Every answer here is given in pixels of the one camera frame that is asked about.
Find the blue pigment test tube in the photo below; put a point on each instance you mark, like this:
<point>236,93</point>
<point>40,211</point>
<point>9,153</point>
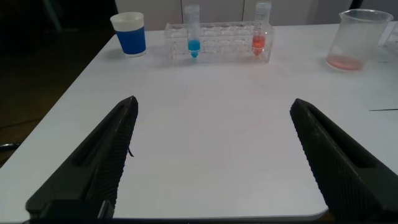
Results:
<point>194,46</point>

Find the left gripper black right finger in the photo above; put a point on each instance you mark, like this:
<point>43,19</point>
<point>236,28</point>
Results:
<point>348,180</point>

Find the blue white paper cup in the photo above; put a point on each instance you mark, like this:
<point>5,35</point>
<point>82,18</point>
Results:
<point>132,40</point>

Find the clear acrylic tube rack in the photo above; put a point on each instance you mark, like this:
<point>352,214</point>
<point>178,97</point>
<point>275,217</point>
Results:
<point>395,40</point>
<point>224,43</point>

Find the clear plastic beaker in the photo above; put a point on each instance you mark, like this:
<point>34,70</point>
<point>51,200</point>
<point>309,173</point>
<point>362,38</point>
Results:
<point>351,46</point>

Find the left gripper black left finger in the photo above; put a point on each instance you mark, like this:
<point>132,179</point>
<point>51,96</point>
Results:
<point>99,174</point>

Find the orange red pigment test tube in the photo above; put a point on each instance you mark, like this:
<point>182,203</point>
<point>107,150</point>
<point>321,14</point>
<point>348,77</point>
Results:
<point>258,42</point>

